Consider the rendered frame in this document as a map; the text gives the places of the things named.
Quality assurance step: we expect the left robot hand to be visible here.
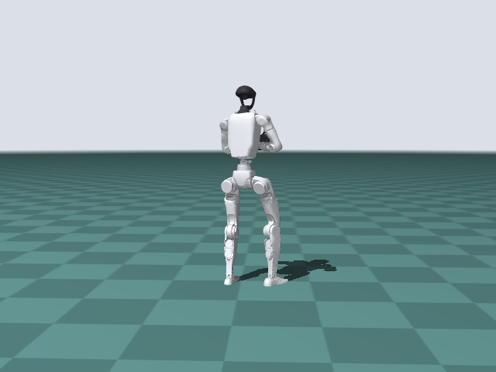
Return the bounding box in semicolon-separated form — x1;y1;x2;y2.
260;132;270;142

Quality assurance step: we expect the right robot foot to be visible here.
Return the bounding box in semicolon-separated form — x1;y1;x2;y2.
263;275;288;287

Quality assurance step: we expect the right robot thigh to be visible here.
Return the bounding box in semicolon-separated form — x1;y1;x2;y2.
251;176;280;239

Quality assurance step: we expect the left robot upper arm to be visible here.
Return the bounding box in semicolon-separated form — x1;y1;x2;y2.
219;117;230;154

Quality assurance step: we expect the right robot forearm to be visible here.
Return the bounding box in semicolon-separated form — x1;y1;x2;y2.
259;141;273;153

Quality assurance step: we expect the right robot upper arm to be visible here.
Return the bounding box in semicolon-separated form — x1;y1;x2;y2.
255;115;282;153

